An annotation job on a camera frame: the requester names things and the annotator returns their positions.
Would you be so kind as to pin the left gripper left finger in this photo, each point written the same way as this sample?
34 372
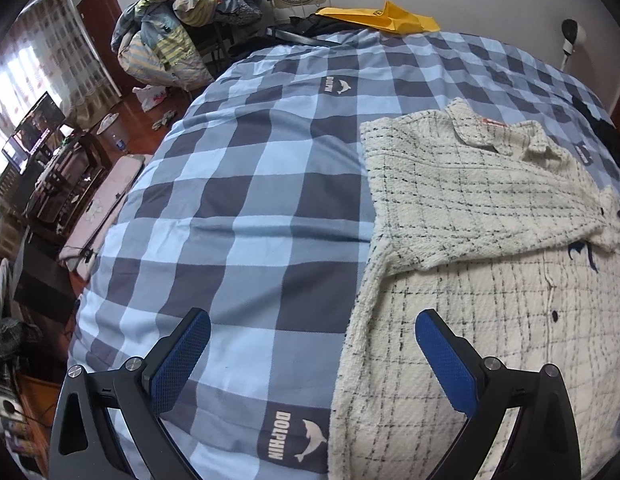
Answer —
84 443

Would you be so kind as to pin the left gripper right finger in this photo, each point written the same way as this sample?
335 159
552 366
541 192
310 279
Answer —
543 444

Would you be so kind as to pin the cream plaid shirt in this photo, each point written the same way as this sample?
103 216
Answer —
507 236

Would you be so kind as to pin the dark wooden chair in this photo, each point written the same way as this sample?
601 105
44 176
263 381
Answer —
67 185

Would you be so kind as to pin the blue checkered bed sheet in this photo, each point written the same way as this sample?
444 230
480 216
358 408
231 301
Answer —
256 208

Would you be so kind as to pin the black garment on bed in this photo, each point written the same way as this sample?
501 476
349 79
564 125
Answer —
606 132

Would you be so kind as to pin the television screen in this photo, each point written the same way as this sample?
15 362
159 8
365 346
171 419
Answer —
31 135

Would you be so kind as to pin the white standing lamp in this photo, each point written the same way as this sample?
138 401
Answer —
574 38

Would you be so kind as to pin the pile of bedding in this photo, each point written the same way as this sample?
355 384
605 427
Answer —
156 40

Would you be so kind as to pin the dark red door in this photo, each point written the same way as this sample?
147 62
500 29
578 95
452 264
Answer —
99 18

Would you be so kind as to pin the yellow bag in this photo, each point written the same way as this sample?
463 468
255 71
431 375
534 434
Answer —
391 18

